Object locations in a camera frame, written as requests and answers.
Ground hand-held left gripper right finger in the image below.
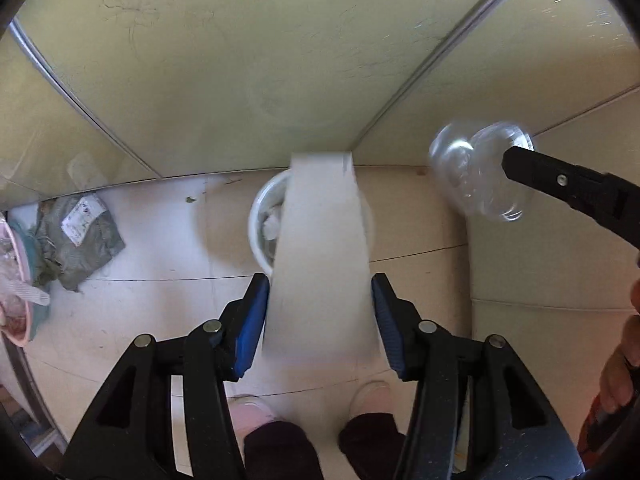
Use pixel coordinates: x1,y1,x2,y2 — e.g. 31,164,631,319
371,273,586,480

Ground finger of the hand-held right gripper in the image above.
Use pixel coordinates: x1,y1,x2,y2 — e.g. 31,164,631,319
501,146,640,251

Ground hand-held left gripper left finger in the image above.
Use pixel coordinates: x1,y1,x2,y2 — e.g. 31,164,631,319
62,273,271,480

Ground long white cardboard box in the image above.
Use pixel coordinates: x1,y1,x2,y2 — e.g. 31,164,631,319
261,151,379,361

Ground large white tissue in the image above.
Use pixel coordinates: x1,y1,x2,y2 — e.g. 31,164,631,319
260,204,286,241

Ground white plastic bucket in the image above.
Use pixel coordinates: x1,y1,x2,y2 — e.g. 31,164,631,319
248,169,376,277

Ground clear plastic cup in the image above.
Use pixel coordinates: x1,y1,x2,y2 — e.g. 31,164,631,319
428,120,536,224

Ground person's right hand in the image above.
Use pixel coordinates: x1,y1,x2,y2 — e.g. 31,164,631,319
599,277,640,414

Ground pink slipper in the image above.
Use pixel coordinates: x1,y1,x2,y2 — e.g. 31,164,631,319
229,394,281,446
349,380,391,419

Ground person's right leg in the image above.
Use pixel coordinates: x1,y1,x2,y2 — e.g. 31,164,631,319
337,412,406,480

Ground person's leg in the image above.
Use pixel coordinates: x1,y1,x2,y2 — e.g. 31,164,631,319
243,420,324,480
337,412,406,480

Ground person's left leg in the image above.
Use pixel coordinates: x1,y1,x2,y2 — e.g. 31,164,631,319
243,420,324,480

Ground grey plastic bag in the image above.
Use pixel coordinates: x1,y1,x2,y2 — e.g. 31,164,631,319
24,193,126,292

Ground pink basin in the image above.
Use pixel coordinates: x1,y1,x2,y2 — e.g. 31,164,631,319
0,212,52,346

